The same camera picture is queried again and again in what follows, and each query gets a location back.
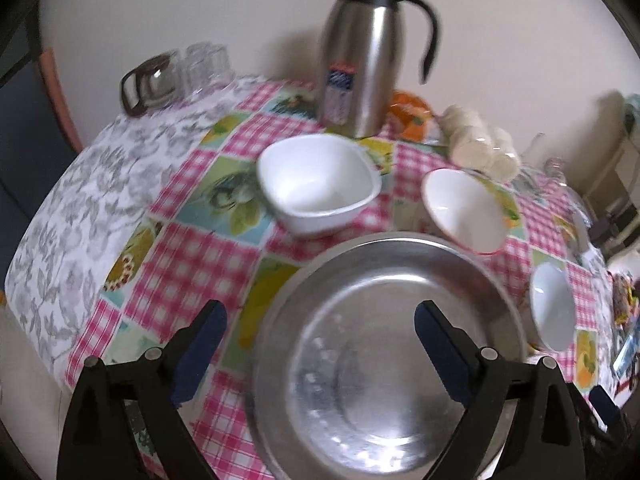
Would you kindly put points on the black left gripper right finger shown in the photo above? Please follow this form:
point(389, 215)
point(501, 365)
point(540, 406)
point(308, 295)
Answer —
point(543, 441)

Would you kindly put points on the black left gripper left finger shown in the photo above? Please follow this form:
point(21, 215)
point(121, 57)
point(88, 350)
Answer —
point(97, 440)

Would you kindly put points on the large metal plate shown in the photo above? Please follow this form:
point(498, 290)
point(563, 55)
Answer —
point(340, 386)

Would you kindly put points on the red rimmed floral bowl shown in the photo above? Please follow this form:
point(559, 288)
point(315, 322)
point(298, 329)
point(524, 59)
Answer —
point(455, 206)

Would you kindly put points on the white square bowl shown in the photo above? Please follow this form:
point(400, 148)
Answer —
point(317, 183)

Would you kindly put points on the small white round bowl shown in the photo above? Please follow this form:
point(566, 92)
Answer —
point(548, 309)

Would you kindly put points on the colourful candy packet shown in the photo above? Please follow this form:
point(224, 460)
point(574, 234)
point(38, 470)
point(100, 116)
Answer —
point(625, 299)

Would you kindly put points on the white chair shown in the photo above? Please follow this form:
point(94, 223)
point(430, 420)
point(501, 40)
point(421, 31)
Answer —
point(626, 262)

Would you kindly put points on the pink checkered fruit tablecloth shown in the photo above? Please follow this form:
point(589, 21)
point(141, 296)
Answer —
point(210, 236)

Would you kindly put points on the grey floral white cloth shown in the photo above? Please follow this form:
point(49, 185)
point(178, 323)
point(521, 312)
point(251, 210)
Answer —
point(82, 225)

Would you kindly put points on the clear glass mug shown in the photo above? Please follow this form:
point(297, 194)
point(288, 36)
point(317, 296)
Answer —
point(541, 174)

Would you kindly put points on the pack of white buns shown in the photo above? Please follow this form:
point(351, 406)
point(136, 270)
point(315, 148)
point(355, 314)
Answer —
point(475, 145)

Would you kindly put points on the orange snack packet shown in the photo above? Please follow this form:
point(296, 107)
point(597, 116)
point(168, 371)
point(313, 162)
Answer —
point(410, 116)

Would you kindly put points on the ribbed clear glass cup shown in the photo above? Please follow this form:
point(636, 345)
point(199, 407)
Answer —
point(207, 68)

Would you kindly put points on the stainless steel thermos jug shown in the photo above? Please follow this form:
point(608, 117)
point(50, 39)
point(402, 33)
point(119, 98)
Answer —
point(360, 55)

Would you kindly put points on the glass coffee carafe black handle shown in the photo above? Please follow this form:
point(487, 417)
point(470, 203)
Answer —
point(154, 84)

